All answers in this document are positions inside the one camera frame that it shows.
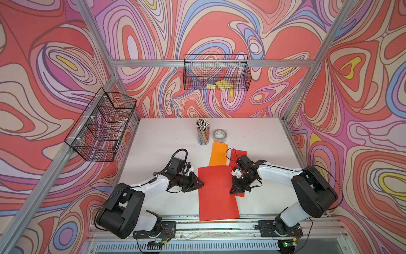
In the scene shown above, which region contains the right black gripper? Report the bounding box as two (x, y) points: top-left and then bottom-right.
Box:
(229, 173), (256, 195)

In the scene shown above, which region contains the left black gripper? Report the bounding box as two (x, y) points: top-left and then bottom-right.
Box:
(175, 172), (205, 193)

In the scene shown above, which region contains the red paper sheet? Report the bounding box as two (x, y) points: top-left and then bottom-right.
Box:
(229, 149), (247, 197)
(198, 166), (240, 222)

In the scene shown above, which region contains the orange paper sheet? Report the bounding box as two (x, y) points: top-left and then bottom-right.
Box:
(209, 142), (228, 166)

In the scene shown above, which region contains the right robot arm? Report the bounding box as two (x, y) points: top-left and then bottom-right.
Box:
(230, 159), (338, 236)

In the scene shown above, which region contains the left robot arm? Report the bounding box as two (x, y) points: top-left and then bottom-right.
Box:
(95, 157), (204, 239)

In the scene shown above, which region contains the clear tape roll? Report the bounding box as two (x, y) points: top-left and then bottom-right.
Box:
(213, 129), (227, 143)

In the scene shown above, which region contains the pencil cup with pencils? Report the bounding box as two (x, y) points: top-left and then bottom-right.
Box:
(196, 119), (210, 146)

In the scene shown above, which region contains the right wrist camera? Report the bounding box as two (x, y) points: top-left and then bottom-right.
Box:
(235, 155), (256, 177)

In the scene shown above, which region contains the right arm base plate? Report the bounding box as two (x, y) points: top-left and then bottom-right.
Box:
(254, 220), (303, 239)

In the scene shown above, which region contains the left wall wire basket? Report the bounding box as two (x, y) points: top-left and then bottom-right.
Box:
(64, 88), (137, 162)

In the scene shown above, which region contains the wall wire basket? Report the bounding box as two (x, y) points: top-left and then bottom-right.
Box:
(183, 53), (252, 91)
(64, 88), (137, 162)

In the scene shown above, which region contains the back wall wire basket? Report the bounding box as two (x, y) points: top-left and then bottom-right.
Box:
(183, 53), (252, 91)

